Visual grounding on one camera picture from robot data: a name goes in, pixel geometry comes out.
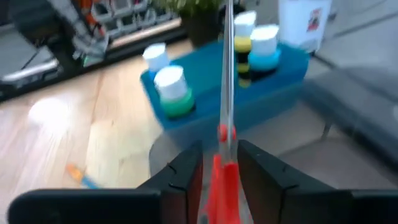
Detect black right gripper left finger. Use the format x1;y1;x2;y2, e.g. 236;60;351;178
7;139;205;224

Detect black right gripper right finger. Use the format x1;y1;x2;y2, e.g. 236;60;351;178
238;139;398;224

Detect red handled scissors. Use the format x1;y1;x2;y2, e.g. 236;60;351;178
198;0;249;224

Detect green paint bottle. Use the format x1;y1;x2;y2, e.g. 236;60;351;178
153;65;197;119

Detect blue paint bottle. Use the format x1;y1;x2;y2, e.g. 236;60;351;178
142;42;171;81

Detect cyan paint bottle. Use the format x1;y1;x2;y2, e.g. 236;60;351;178
248;24;282;82

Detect blue plastic bin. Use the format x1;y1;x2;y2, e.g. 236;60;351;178
139;40;311;142

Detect white trash bin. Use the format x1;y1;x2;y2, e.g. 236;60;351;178
277;0;333;54

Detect grey storage bin rack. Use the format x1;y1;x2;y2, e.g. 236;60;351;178
93;0;181;35

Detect potted green plant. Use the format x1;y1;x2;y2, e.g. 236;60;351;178
152;0;229;49

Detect blue handled paintbrush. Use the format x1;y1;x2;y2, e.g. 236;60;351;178
64;163;102;190

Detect black aluminium table frame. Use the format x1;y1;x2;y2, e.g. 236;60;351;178
0;29;190;102

